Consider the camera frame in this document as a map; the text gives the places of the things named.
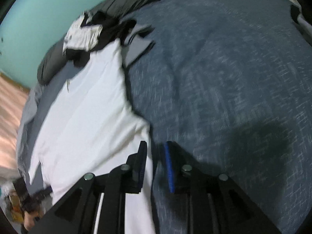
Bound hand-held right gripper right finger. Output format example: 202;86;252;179
164;141;281;234

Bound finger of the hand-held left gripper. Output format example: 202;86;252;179
36;186;53;199

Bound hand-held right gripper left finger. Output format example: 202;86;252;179
40;141;148;234

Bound white long-sleeve shirt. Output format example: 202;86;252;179
28;39;156;234

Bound pile of unfolded clothes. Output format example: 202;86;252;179
66;10;137;67

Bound person's left hand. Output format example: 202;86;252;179
24;211;41;230

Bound clear plastic bag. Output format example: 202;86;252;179
8;192;25;222

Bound light grey blanket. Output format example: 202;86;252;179
17;83;45;176

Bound pink curtain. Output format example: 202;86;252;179
0;73;31;178

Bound dark grey rolled duvet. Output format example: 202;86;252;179
36;0;246;86

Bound white garment with black trim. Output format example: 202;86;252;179
63;12;103;55

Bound folded grey garment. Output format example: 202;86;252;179
299;15;312;42

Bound folded black garment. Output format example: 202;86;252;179
290;5;301;25

